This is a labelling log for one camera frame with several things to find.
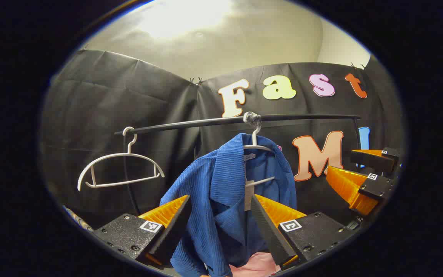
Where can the striped patterned tube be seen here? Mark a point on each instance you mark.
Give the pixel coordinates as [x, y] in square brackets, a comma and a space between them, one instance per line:
[79, 219]

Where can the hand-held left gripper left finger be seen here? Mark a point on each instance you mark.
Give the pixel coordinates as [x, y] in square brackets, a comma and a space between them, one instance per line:
[175, 227]

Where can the pink laundry hamper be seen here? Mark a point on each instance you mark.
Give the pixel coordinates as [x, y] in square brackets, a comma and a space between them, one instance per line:
[252, 265]

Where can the black backdrop cloth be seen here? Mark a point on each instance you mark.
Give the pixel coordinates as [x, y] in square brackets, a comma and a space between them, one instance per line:
[129, 96]

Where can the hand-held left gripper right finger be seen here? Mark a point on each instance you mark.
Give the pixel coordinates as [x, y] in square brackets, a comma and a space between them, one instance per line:
[267, 231]

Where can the black clothes rack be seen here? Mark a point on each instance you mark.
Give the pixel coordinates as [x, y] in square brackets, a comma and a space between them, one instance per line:
[190, 123]

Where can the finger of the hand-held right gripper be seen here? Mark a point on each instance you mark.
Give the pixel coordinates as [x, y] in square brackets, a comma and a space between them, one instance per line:
[375, 188]
[371, 159]

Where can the white plastic hanger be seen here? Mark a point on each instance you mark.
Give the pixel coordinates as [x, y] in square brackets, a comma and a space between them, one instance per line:
[255, 138]
[130, 149]

